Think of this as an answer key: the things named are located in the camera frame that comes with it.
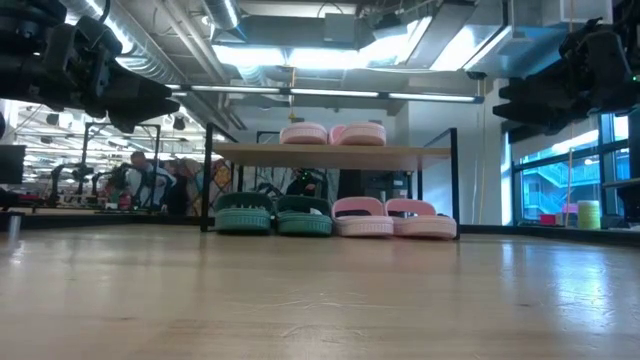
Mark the person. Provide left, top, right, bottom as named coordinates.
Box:
left=162, top=158, right=194, bottom=216
left=124, top=150, right=176, bottom=211

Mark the salmon pink slide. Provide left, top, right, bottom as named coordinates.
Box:
left=331, top=196, right=395, bottom=238
left=384, top=198, right=458, bottom=240

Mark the black background cabinet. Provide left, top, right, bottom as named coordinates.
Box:
left=337, top=168, right=419, bottom=201

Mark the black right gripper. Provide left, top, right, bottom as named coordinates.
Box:
left=491, top=19, right=629, bottom=145

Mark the black background monitor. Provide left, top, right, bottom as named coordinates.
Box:
left=0, top=144, right=27, bottom=185

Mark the rectangular silver ventilation duct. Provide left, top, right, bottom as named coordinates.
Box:
left=429, top=0, right=599, bottom=80

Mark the black aluminium table frame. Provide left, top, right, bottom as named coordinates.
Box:
left=0, top=209, right=640, bottom=247

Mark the hanging pale yellow cord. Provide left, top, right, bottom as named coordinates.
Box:
left=564, top=144, right=576, bottom=214

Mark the yellow-green spool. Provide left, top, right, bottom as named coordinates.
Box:
left=576, top=199, right=602, bottom=231

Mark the long ceiling light strip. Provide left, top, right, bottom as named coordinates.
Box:
left=167, top=83, right=485, bottom=105

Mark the green slide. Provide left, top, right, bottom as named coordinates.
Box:
left=213, top=191, right=276, bottom=236
left=275, top=194, right=334, bottom=237

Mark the light pink slide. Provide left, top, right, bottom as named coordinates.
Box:
left=328, top=121, right=388, bottom=147
left=278, top=122, right=329, bottom=146

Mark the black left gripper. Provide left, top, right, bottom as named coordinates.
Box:
left=39, top=15, right=182, bottom=134

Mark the black background equipment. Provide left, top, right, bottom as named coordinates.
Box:
left=284, top=168, right=329, bottom=199

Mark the wooden shelf with black frame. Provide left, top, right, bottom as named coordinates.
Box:
left=200, top=122, right=461, bottom=241

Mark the round silver ceiling pipe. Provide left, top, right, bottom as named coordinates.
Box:
left=202, top=0, right=241, bottom=31

